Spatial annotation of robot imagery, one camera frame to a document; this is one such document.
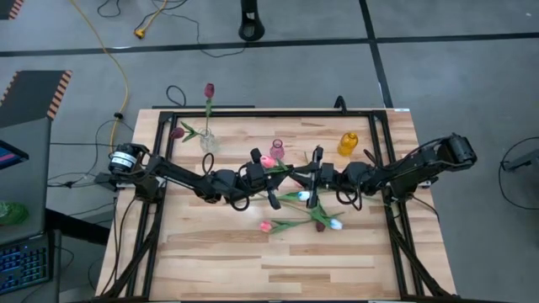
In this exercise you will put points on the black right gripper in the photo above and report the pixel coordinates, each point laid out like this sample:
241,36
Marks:
326,176

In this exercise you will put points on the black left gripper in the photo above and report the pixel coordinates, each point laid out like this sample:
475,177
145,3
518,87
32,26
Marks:
257,174

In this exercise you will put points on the pink tulip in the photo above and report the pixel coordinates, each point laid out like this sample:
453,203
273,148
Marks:
306,157
265,226

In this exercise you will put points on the green stem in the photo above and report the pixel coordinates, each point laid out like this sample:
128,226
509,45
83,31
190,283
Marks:
267,161

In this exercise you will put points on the white and blue tulip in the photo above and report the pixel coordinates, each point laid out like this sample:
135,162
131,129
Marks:
336,224
303,195

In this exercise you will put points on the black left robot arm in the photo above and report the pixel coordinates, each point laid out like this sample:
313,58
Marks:
181,174

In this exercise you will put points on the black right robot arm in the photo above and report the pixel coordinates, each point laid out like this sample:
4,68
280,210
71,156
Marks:
404,168

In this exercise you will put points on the pink glass vase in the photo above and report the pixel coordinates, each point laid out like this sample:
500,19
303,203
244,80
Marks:
276,152

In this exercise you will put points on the amber glass vase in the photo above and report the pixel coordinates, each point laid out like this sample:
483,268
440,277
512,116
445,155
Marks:
347,145

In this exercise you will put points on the clear glass vase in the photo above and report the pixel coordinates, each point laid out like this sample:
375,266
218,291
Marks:
209,143

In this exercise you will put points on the dark red tulips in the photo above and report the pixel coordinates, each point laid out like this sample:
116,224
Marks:
273,113

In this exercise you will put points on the black stand base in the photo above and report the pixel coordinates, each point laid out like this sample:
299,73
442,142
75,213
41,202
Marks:
251,27

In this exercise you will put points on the black desk beam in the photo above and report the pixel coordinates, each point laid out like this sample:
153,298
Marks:
76,227

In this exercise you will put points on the grey side desk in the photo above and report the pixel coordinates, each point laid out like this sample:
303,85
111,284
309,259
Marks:
25,189

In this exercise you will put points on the large hazard-striped black mat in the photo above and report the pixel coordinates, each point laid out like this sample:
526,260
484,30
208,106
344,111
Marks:
29,97

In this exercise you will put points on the green object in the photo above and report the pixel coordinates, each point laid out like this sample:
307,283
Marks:
12,212

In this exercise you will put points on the backlit keyboard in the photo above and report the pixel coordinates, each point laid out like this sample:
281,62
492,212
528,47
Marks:
23,263

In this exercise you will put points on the small hazard-striped black mat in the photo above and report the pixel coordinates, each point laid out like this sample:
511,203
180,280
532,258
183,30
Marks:
6,6

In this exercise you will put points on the small black bracket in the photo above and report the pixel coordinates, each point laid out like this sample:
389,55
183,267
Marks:
340,105

